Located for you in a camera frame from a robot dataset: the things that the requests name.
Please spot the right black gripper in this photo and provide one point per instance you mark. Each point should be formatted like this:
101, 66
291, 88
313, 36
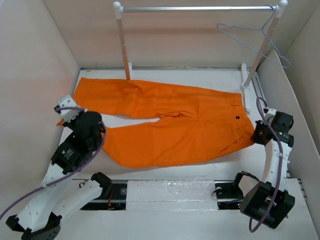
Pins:
255, 137

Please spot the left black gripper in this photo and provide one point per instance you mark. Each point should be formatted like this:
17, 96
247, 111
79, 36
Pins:
73, 121

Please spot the orange trousers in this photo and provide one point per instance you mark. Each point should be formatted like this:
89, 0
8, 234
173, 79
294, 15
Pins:
182, 124

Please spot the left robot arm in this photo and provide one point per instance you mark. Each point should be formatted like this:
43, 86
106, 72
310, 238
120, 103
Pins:
44, 214

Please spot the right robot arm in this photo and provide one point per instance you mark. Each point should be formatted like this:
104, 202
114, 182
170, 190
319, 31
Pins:
267, 199

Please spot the white clothes rack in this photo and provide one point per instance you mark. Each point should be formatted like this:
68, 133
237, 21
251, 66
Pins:
266, 29

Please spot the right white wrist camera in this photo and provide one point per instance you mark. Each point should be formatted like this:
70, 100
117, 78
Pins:
269, 114

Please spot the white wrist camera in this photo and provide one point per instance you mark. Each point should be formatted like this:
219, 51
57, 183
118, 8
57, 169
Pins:
67, 108
269, 114

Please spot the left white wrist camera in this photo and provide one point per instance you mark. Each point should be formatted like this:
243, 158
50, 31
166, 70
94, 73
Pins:
67, 108

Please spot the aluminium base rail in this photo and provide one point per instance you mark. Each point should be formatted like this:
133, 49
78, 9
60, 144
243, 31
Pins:
168, 195

